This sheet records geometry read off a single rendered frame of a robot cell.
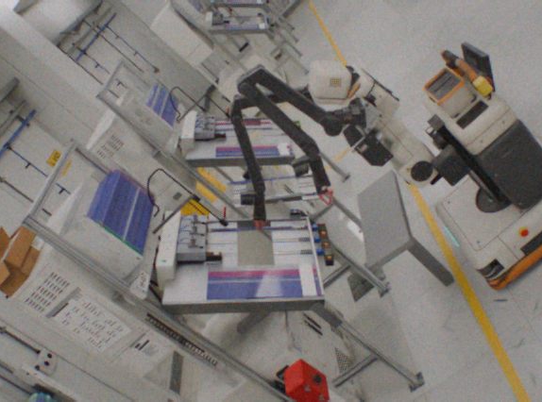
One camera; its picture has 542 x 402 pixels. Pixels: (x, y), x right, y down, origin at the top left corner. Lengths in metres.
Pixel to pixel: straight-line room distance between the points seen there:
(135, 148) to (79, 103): 2.11
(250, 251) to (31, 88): 2.83
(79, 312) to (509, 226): 1.97
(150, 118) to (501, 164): 2.21
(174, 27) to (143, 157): 3.55
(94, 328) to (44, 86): 3.55
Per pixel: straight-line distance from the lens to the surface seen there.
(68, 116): 5.97
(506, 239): 2.84
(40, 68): 5.88
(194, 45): 7.27
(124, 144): 3.86
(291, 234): 3.05
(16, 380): 1.96
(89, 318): 2.72
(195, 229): 2.96
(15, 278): 2.71
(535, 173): 2.77
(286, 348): 2.82
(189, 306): 2.62
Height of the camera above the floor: 2.13
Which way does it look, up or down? 23 degrees down
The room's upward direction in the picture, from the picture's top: 50 degrees counter-clockwise
